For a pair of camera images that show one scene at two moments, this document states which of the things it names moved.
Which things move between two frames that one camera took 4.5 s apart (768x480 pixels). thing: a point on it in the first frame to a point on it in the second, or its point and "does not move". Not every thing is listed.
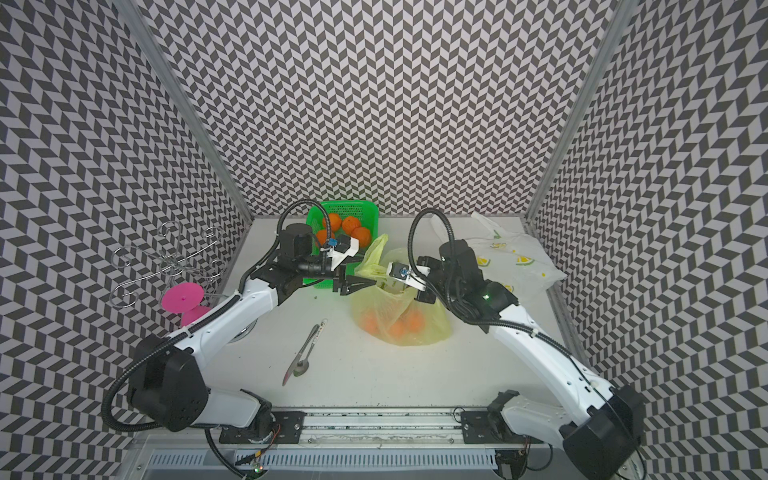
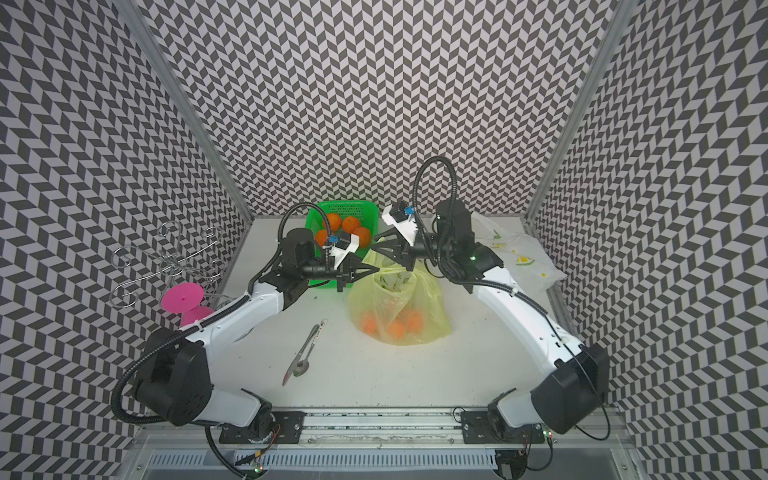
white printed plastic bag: x=506 y=256 does not move
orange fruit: x=371 y=324 does not move
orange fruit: x=363 y=235 does not move
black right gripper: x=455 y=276 to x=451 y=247
